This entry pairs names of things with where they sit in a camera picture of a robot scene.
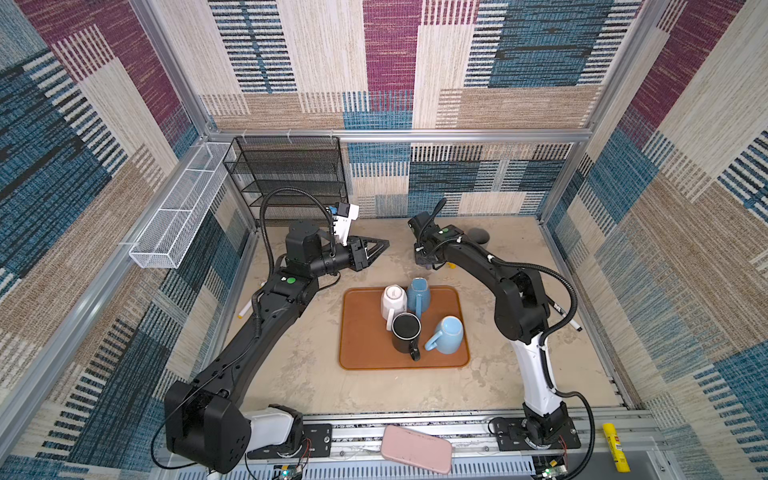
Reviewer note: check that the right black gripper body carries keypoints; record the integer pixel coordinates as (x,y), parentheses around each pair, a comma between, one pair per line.
(423,257)

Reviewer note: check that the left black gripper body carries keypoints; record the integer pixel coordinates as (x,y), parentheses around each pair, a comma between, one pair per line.
(356,263)

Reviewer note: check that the blue patterned mug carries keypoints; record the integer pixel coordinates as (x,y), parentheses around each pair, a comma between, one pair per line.
(418,296)

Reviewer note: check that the white faceted mug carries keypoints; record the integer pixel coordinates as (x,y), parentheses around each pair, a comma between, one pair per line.
(393,302)

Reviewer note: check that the grey mug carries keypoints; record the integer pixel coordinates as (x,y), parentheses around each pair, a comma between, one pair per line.
(478,235)

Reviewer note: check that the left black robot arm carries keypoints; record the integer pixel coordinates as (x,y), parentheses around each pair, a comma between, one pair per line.
(203,421)

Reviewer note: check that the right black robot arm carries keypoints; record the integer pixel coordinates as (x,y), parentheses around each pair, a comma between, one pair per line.
(521,314)

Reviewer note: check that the black mug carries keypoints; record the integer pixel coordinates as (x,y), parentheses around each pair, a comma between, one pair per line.
(406,329)

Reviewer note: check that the light blue mug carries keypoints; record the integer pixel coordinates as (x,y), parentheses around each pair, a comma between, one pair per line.
(448,335)

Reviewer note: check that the brown serving tray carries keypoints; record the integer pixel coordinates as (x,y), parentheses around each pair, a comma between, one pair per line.
(365,344)

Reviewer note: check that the yellow white marker pen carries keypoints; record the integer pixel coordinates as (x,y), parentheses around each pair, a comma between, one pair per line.
(247,308)

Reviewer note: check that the black mesh shelf rack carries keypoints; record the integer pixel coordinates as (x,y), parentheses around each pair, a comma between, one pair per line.
(259,165)

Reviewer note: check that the pink pouch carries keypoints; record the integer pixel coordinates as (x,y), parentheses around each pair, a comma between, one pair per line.
(417,449)

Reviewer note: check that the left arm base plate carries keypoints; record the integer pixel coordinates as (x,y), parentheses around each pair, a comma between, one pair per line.
(315,438)

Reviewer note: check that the white wire wall basket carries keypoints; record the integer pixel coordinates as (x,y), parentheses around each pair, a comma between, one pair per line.
(168,236)

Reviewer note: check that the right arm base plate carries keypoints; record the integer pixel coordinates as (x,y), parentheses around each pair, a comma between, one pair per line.
(511,435)

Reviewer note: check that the yellow marker right rail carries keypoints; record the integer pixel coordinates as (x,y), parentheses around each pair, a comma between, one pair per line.
(619,457)

